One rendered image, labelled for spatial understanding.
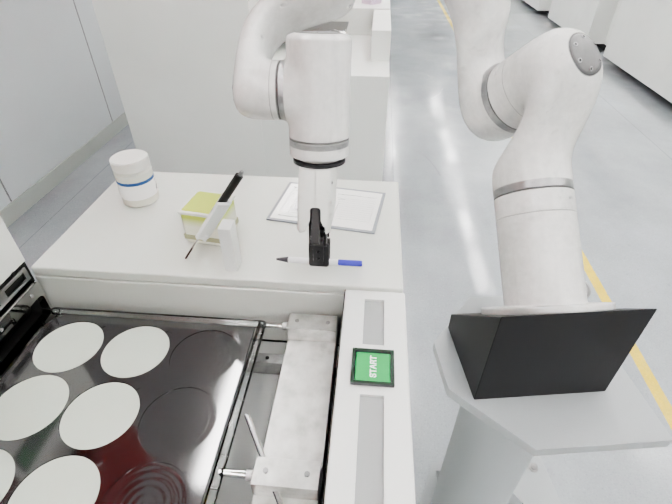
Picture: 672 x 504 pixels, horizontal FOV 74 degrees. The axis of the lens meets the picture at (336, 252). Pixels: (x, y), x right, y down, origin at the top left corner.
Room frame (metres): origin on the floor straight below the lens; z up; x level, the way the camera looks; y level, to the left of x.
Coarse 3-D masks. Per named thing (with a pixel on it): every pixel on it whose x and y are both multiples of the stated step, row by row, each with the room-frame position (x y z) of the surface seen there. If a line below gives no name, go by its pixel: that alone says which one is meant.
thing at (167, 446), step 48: (192, 336) 0.47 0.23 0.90; (240, 336) 0.47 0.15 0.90; (0, 384) 0.38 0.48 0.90; (96, 384) 0.38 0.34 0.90; (144, 384) 0.38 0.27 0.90; (192, 384) 0.38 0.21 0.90; (48, 432) 0.31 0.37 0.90; (144, 432) 0.31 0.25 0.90; (192, 432) 0.31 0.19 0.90; (144, 480) 0.25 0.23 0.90; (192, 480) 0.25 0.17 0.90
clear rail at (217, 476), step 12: (264, 324) 0.50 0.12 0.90; (252, 348) 0.44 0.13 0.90; (252, 360) 0.42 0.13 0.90; (252, 372) 0.40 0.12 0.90; (240, 384) 0.38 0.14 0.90; (240, 396) 0.36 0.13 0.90; (240, 408) 0.34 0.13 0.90; (228, 420) 0.32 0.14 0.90; (228, 432) 0.31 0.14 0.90; (228, 444) 0.29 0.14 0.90; (228, 456) 0.28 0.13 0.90; (216, 468) 0.26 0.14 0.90; (216, 480) 0.25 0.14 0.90; (216, 492) 0.23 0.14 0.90
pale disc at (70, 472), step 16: (48, 464) 0.27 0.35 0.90; (64, 464) 0.27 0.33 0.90; (80, 464) 0.27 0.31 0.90; (32, 480) 0.25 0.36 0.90; (48, 480) 0.25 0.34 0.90; (64, 480) 0.25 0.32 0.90; (80, 480) 0.25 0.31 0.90; (96, 480) 0.25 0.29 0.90; (16, 496) 0.23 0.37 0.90; (32, 496) 0.23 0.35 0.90; (48, 496) 0.23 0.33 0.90; (64, 496) 0.23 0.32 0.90; (80, 496) 0.23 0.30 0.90; (96, 496) 0.23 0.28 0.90
